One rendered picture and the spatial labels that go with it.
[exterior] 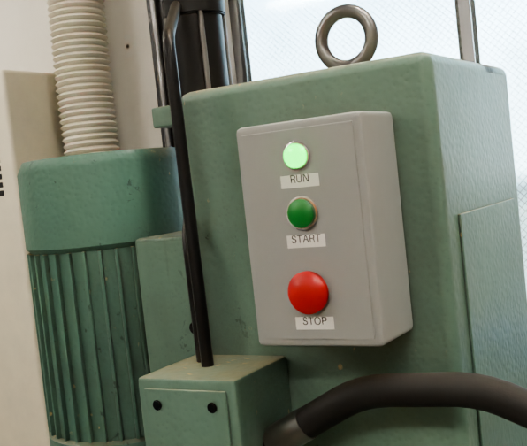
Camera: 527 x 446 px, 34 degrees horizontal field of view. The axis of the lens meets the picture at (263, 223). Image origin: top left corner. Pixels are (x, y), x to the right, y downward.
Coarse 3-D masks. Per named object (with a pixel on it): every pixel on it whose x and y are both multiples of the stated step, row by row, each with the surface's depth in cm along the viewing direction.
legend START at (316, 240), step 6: (318, 234) 60; (324, 234) 60; (288, 240) 61; (294, 240) 61; (300, 240) 60; (306, 240) 60; (312, 240) 60; (318, 240) 60; (324, 240) 60; (288, 246) 61; (294, 246) 61; (300, 246) 61; (306, 246) 60; (312, 246) 60; (318, 246) 60
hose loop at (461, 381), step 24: (360, 384) 61; (384, 384) 60; (408, 384) 59; (432, 384) 59; (456, 384) 58; (480, 384) 57; (504, 384) 57; (312, 408) 63; (336, 408) 62; (360, 408) 61; (480, 408) 57; (504, 408) 56; (264, 432) 65; (288, 432) 64; (312, 432) 63
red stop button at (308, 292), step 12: (300, 276) 60; (312, 276) 59; (288, 288) 60; (300, 288) 60; (312, 288) 59; (324, 288) 59; (300, 300) 60; (312, 300) 59; (324, 300) 59; (312, 312) 60
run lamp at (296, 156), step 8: (288, 144) 60; (296, 144) 59; (304, 144) 59; (288, 152) 60; (296, 152) 59; (304, 152) 59; (288, 160) 60; (296, 160) 59; (304, 160) 59; (296, 168) 60
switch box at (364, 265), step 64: (256, 128) 62; (320, 128) 59; (384, 128) 61; (256, 192) 62; (320, 192) 59; (384, 192) 60; (256, 256) 62; (320, 256) 60; (384, 256) 59; (256, 320) 63; (384, 320) 59
